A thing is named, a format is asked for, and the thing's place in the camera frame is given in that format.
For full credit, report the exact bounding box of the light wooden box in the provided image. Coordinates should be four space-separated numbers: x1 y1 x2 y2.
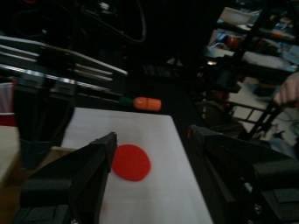
0 125 23 224

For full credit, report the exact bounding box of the black cable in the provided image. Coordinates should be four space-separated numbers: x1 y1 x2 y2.
80 0 148 44

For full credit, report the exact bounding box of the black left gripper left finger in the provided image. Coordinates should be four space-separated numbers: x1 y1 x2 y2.
10 131 117 224

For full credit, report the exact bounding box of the red white striped container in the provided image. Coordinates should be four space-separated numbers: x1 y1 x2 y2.
0 82 18 127

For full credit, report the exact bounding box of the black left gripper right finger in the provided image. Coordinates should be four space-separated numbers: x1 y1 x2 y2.
188 124 299 224

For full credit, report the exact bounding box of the cluttered storage shelf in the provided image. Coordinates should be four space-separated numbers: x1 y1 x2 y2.
201 0 299 87

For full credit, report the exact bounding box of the white plastic bin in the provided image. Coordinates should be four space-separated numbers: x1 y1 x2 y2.
218 6 258 27

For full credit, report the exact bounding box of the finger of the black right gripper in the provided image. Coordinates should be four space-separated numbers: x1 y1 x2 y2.
50 84 77 148
13 81 53 172

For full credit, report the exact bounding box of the flat red dough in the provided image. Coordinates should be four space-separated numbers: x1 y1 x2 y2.
110 143 153 182

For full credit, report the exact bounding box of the orange toy carrot green end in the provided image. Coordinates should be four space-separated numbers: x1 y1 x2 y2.
117 95 164 113

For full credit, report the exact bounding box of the white cutting board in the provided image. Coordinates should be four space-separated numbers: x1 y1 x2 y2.
60 107 214 224

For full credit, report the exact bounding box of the black metal stand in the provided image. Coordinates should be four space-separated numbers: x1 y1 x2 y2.
228 100 292 140

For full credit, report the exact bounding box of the person's bare hand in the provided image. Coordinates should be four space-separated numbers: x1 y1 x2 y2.
273 72 299 108

